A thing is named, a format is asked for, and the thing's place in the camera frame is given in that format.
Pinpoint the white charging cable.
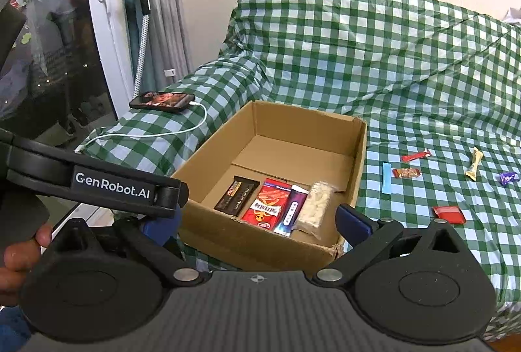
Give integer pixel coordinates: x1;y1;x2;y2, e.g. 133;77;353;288
75;102;208;154

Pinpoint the garment steamer on stand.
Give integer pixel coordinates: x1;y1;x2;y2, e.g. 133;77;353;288
118;0;194;89

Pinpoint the brown cardboard box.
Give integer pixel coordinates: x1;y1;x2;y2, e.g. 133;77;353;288
171;100;368;271

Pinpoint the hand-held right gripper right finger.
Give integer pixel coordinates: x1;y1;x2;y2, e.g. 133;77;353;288
311;203;462;288

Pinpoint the dark brown chocolate bar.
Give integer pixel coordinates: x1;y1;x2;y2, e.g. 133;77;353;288
214;176;260;217

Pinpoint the green checkered cloth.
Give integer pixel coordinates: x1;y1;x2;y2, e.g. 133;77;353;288
77;0;521;345

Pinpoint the person's left hand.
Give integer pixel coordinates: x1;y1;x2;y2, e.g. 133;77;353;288
0;225;54;309

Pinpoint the teal curtain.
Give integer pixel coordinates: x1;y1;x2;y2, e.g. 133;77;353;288
122;0;144;94

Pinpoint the printed red snack packet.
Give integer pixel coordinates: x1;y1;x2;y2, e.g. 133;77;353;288
240;177;293;233

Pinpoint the white door frame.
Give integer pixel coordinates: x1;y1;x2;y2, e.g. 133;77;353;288
83;0;137;122

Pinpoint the braided steamer hose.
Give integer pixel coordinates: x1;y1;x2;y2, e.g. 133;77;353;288
132;12;152;101

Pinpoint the plain red square packet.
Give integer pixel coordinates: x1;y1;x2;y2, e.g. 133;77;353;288
431;206;467;225

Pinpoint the cream candy wrapper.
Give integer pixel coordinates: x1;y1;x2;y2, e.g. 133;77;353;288
465;146;483;181

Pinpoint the slim red candy bar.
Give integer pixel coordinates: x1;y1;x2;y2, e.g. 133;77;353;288
401;149;432;163

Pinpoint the purple snack packet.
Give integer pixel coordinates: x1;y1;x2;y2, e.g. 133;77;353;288
273;184;309;237

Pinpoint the white printed cloth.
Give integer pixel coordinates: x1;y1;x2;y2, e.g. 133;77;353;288
502;6;521;28

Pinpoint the clear nut bar packet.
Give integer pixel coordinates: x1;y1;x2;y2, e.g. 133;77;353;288
292;181;338;241

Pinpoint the blue stick packet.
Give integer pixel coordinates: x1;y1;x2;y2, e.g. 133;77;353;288
382;162;394;194

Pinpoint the black smartphone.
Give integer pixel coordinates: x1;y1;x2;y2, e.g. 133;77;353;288
129;91;196;114

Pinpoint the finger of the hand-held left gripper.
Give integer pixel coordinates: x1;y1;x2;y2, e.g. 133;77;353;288
157;178;190;219

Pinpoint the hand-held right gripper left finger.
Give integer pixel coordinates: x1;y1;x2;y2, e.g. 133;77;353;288
49;208;206;288

